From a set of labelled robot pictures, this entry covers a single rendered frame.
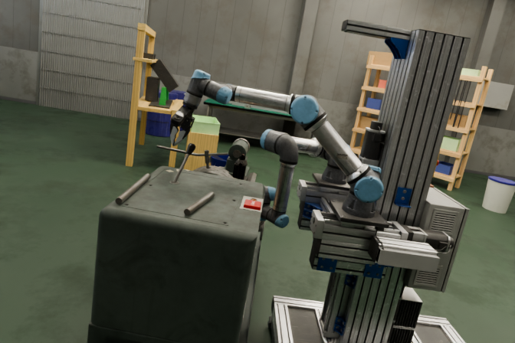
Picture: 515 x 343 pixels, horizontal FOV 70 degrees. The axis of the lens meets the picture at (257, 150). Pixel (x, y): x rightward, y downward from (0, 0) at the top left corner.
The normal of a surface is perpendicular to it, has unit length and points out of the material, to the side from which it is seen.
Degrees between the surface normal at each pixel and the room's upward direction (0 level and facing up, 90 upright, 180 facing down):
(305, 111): 85
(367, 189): 95
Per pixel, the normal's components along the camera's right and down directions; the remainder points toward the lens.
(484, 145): 0.03, 0.22
